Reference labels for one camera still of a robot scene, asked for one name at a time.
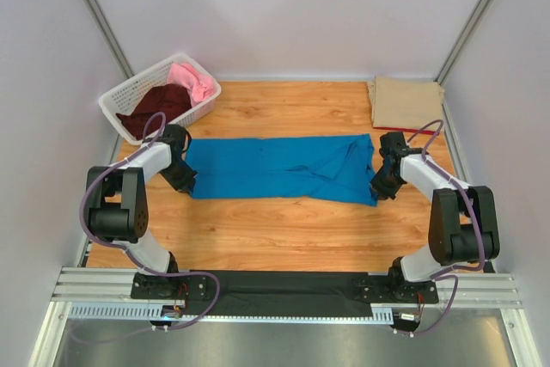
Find blue t shirt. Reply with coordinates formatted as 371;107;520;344
186;134;377;207

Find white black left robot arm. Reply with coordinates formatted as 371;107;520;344
79;125;197;278

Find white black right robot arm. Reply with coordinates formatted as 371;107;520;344
370;132;500;286

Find folded beige t shirt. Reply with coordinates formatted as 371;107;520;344
367;76;444;129

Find dark red t shirt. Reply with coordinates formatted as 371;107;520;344
116;84;192;140

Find pink t shirt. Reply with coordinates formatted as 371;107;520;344
167;63;216;107

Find white perforated plastic basket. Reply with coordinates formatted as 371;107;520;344
99;53;222;145

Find grey slotted cable duct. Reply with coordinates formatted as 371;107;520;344
68;301;396;324

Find right aluminium corner post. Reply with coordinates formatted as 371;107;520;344
435;0;521;86

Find aluminium corner post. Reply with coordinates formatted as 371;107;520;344
435;0;521;86
83;0;134;79

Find left aluminium corner post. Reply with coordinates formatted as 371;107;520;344
83;0;134;79

